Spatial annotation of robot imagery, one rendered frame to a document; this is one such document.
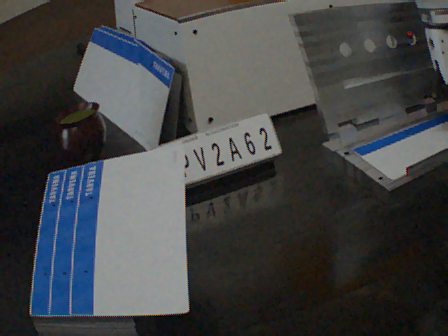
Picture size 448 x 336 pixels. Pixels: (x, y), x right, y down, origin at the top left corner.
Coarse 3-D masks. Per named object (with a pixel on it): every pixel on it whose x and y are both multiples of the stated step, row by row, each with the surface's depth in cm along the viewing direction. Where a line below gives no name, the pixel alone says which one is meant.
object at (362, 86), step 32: (320, 32) 150; (352, 32) 154; (384, 32) 156; (416, 32) 158; (320, 64) 151; (352, 64) 154; (384, 64) 156; (416, 64) 159; (320, 96) 152; (352, 96) 154; (384, 96) 156; (416, 96) 158
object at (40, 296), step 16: (48, 192) 136; (48, 208) 131; (48, 224) 127; (48, 240) 123; (48, 256) 119; (48, 272) 115; (32, 288) 111; (48, 288) 111; (32, 304) 107; (48, 304) 107; (48, 320) 105; (64, 320) 105; (80, 320) 105; (96, 320) 105; (112, 320) 105; (128, 320) 105; (144, 320) 114
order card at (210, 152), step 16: (224, 128) 155; (240, 128) 156; (256, 128) 157; (272, 128) 157; (176, 144) 153; (192, 144) 154; (208, 144) 154; (224, 144) 155; (240, 144) 156; (256, 144) 156; (272, 144) 157; (192, 160) 154; (208, 160) 154; (224, 160) 155; (240, 160) 155; (256, 160) 156; (192, 176) 153; (208, 176) 154
